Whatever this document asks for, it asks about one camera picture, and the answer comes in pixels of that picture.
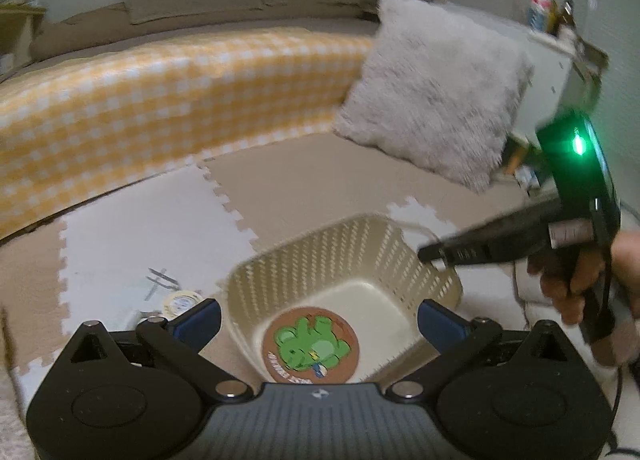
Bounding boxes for white tape roll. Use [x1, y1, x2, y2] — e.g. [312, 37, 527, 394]
[162, 289, 204, 319]

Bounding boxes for beige foam mat tile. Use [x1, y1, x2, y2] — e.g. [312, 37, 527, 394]
[199, 132, 532, 243]

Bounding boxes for metal tweezers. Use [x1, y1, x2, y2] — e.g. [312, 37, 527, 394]
[144, 267, 182, 302]

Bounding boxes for white side cabinet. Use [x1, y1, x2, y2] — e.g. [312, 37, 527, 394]
[504, 29, 610, 182]

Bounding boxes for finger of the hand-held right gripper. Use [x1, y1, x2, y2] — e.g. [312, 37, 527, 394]
[417, 197, 567, 267]

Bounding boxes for light wooden shelf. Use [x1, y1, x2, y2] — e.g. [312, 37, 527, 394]
[0, 0, 47, 77]

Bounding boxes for yellow white checked blanket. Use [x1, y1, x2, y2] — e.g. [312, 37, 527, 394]
[0, 25, 377, 241]

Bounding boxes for grey fluffy cushion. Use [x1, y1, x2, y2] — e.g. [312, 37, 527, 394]
[332, 0, 536, 194]

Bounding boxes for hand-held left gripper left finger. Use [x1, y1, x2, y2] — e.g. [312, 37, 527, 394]
[59, 298, 254, 401]

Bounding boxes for person's right forearm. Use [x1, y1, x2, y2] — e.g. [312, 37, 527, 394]
[611, 229, 640, 292]

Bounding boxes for cream plastic lattice basket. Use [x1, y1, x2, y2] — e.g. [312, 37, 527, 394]
[219, 213, 464, 386]

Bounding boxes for person's right hand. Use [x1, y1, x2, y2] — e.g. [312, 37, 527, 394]
[527, 239, 615, 325]

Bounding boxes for large brown pillow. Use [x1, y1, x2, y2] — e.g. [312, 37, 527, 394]
[124, 0, 264, 25]

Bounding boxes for round brown coaster green figure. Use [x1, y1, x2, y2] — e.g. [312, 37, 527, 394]
[261, 306, 360, 385]

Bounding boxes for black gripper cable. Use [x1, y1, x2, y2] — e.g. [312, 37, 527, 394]
[606, 365, 640, 456]

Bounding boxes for large white foam mat tile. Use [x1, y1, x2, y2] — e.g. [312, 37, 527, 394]
[57, 164, 262, 332]

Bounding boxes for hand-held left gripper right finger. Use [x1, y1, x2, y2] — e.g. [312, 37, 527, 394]
[387, 298, 584, 401]

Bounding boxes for small white foam mat tile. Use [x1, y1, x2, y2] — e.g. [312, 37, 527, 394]
[387, 197, 453, 242]

